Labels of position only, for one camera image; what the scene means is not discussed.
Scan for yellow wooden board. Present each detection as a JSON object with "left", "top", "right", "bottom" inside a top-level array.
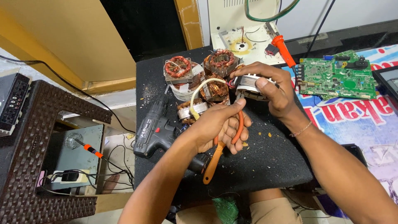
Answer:
[{"left": 0, "top": 0, "right": 137, "bottom": 95}]

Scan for long black power cable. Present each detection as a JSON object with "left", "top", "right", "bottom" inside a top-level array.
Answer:
[{"left": 0, "top": 54, "right": 136, "bottom": 134}]

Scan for square stator with copper windings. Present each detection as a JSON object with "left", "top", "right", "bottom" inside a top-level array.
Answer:
[{"left": 164, "top": 56, "right": 193, "bottom": 85}]

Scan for brown woven plastic stool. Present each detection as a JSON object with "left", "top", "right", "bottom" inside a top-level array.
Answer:
[{"left": 0, "top": 80, "right": 113, "bottom": 224}]

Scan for person's bare foot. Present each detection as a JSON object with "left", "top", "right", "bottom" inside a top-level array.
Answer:
[{"left": 101, "top": 173, "right": 120, "bottom": 195}]

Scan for thin black cable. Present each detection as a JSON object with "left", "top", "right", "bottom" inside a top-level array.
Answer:
[{"left": 305, "top": 0, "right": 336, "bottom": 58}]

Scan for colourful printed banner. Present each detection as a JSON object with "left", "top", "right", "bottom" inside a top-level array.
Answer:
[{"left": 280, "top": 44, "right": 398, "bottom": 220}]

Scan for orange handled pliers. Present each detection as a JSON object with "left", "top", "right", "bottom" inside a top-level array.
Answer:
[{"left": 230, "top": 93, "right": 246, "bottom": 145}]

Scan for black plug adapter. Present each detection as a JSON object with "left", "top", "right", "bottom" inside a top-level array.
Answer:
[{"left": 61, "top": 170, "right": 80, "bottom": 183}]

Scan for green cable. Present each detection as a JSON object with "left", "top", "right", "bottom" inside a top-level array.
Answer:
[{"left": 244, "top": 0, "right": 301, "bottom": 22}]

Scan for person's beige shorts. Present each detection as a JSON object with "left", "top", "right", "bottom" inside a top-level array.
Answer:
[{"left": 175, "top": 188, "right": 303, "bottom": 224}]

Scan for white capped motor stator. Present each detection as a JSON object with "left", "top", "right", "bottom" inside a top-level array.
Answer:
[{"left": 233, "top": 74, "right": 279, "bottom": 102}]

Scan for black and orange soldering iron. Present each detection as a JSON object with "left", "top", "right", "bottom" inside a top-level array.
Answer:
[{"left": 74, "top": 138, "right": 105, "bottom": 159}]

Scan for small stator with steel core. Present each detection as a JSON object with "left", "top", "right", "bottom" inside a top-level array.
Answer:
[{"left": 177, "top": 99, "right": 209, "bottom": 124}]

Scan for thin wrist bracelet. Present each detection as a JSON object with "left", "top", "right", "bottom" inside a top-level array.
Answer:
[{"left": 289, "top": 121, "right": 313, "bottom": 138}]

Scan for long orange tool handle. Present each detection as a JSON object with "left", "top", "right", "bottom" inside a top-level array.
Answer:
[{"left": 203, "top": 141, "right": 226, "bottom": 185}]

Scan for round framed copper wound stator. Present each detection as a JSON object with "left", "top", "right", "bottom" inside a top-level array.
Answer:
[{"left": 203, "top": 49, "right": 242, "bottom": 78}]

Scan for person's right hand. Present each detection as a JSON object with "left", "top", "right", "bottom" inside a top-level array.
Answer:
[{"left": 230, "top": 62, "right": 304, "bottom": 121}]

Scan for black foam mat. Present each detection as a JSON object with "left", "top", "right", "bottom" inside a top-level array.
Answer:
[{"left": 135, "top": 46, "right": 314, "bottom": 206}]

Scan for person's left hand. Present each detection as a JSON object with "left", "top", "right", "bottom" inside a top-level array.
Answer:
[{"left": 186, "top": 98, "right": 252, "bottom": 155}]

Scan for yellow wooden frame strip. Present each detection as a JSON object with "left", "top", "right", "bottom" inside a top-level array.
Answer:
[{"left": 174, "top": 0, "right": 205, "bottom": 50}]

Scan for white appliance casing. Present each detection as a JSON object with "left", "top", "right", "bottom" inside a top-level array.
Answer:
[{"left": 208, "top": 0, "right": 287, "bottom": 66}]

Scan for black flat device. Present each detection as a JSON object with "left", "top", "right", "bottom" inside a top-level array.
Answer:
[{"left": 340, "top": 143, "right": 368, "bottom": 168}]

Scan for grey metal box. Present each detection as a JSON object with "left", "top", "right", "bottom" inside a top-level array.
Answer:
[{"left": 43, "top": 124, "right": 105, "bottom": 190}]

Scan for black framed screen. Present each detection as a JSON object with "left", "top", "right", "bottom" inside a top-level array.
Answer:
[{"left": 371, "top": 65, "right": 398, "bottom": 101}]

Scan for white power strip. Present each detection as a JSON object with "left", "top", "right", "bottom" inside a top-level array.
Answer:
[{"left": 51, "top": 169, "right": 91, "bottom": 184}]

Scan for black cordless drill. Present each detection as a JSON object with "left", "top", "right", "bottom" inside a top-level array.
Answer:
[{"left": 133, "top": 93, "right": 212, "bottom": 175}]

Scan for black amplifier unit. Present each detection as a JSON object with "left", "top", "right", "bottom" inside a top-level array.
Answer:
[{"left": 0, "top": 73, "right": 32, "bottom": 138}]

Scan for large green circuit board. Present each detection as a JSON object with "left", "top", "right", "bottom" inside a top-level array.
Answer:
[{"left": 297, "top": 50, "right": 379, "bottom": 101}]

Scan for white taped copper coil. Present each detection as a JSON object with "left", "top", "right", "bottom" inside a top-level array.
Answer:
[{"left": 165, "top": 62, "right": 206, "bottom": 102}]

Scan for cream insulated wire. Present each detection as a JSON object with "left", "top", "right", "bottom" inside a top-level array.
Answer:
[{"left": 190, "top": 78, "right": 228, "bottom": 121}]

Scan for orange handled soldering iron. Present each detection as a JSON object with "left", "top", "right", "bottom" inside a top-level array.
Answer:
[{"left": 266, "top": 22, "right": 297, "bottom": 68}]

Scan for small dark connector block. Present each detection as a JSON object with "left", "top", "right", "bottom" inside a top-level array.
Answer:
[{"left": 265, "top": 43, "right": 280, "bottom": 57}]

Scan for small green circuit board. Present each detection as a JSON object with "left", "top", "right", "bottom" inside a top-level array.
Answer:
[{"left": 212, "top": 196, "right": 239, "bottom": 224}]

